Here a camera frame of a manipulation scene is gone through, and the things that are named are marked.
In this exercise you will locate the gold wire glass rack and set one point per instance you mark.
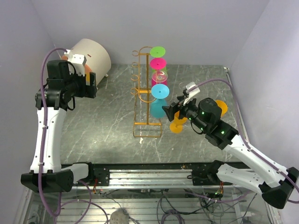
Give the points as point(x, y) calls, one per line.
point(144, 126)

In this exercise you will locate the orange wine glass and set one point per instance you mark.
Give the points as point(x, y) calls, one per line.
point(176, 126)
point(223, 106)

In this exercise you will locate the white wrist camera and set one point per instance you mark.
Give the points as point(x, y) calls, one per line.
point(190, 91)
point(77, 61)

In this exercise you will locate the pink plastic wine glass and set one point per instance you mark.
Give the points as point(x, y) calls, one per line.
point(154, 83)

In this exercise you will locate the green plastic wine glass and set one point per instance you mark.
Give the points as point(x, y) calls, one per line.
point(158, 54)

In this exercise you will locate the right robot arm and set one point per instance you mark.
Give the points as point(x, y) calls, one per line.
point(274, 182)

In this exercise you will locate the orange wine glass left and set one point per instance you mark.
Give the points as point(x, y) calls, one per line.
point(176, 126)

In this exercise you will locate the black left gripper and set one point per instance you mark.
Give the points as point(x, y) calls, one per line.
point(89, 91)

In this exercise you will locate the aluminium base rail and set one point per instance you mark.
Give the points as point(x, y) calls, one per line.
point(150, 179)

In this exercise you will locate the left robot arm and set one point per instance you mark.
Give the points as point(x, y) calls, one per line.
point(66, 81)

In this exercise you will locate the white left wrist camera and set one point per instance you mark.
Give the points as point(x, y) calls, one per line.
point(77, 61)

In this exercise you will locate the clear wine glass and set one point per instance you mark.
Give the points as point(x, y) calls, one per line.
point(159, 76)
point(183, 87)

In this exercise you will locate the cream round drawer box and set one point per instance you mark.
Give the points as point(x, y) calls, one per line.
point(97, 58)

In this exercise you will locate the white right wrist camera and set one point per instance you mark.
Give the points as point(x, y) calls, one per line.
point(190, 91)

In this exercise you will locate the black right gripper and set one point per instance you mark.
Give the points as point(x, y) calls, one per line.
point(175, 106)

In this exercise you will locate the blue plastic wine glass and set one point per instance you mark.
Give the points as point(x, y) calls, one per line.
point(160, 92)

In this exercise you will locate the orange wine glass right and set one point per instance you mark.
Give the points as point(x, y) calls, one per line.
point(223, 106)

